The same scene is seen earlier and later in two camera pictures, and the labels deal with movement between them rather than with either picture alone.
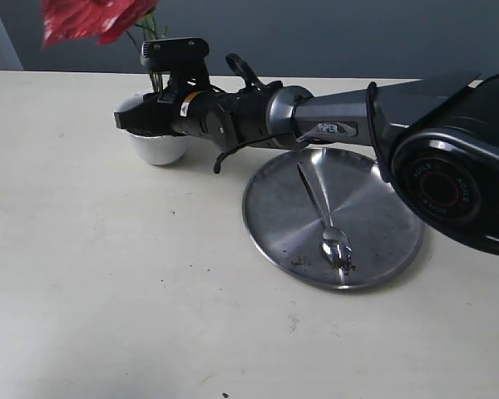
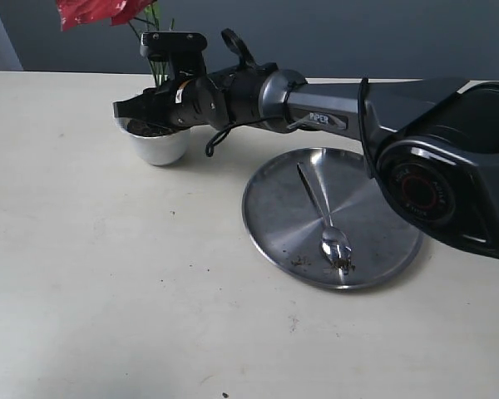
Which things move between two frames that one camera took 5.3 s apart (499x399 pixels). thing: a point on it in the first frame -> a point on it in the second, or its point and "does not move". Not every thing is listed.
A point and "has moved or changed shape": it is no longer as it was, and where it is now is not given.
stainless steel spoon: [336, 246] does not move
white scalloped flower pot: [159, 150] does not move
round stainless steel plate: [384, 233] does not move
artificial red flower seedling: [109, 19] has moved or changed shape
